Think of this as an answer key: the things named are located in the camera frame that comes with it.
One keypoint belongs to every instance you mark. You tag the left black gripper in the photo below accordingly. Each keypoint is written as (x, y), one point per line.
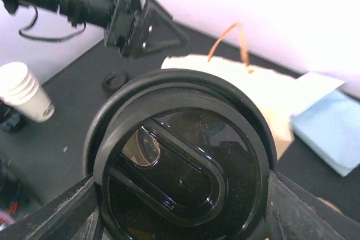
(124, 30)

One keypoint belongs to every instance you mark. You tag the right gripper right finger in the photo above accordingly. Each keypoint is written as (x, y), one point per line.
(294, 213)

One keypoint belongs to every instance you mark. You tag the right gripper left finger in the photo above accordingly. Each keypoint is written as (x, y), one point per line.
(72, 215)

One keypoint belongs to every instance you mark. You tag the brown paper bag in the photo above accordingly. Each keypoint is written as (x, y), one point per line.
(265, 87)

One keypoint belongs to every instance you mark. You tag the black cup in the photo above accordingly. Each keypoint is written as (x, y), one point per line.
(177, 79)

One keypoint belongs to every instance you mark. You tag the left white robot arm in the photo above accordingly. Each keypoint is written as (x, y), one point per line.
(79, 12)

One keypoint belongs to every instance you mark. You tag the black cup lids stack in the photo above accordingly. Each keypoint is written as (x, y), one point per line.
(114, 81)

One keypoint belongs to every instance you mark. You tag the blue paper bag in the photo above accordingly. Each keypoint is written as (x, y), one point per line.
(330, 128)

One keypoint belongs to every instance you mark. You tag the paper cup stack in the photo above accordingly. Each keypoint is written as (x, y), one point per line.
(22, 90)

